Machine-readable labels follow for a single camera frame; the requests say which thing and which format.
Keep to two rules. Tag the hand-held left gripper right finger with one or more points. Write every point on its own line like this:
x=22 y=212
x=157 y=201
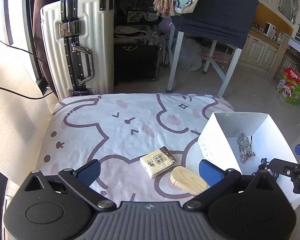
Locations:
x=211 y=173

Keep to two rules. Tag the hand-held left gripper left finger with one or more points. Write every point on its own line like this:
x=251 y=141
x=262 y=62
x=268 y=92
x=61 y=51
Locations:
x=90 y=172

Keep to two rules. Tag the multicoloured crochet scrunchie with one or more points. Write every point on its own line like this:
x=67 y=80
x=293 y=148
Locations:
x=265 y=166

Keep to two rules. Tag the white shoe box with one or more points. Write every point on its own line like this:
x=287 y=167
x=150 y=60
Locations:
x=262 y=130

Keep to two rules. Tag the oval wooden block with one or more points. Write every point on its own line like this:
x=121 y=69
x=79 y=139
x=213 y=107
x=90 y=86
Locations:
x=187 y=181

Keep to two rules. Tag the printed blanket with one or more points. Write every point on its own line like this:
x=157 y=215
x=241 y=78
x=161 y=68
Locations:
x=115 y=130

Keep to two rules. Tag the yellow tissue packet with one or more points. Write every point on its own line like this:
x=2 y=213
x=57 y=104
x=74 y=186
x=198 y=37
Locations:
x=157 y=162

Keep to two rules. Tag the green beer carton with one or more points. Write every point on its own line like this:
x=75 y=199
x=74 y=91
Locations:
x=293 y=87

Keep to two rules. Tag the wooden bar counter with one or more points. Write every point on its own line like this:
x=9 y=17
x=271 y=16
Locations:
x=297 y=50

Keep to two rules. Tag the cream kitchen cabinets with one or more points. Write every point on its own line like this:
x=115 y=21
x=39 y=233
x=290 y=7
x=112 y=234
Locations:
x=257 y=52

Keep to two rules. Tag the patterned floor rug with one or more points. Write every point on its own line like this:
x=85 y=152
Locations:
x=217 y=58

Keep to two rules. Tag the clear plastic bag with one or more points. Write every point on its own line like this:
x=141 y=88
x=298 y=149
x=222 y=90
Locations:
x=190 y=60

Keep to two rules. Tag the black bag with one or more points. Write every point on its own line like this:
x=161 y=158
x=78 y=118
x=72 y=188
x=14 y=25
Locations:
x=135 y=62

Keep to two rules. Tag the white kitchen appliance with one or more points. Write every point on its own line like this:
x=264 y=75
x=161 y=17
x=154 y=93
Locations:
x=270 y=30

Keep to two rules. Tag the white ribbed suitcase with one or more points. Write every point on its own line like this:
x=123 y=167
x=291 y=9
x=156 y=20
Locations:
x=97 y=42

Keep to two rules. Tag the dark blue cloth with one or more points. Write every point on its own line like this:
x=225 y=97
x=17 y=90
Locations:
x=222 y=12

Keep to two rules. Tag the green patterned bag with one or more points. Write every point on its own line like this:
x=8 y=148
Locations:
x=142 y=17

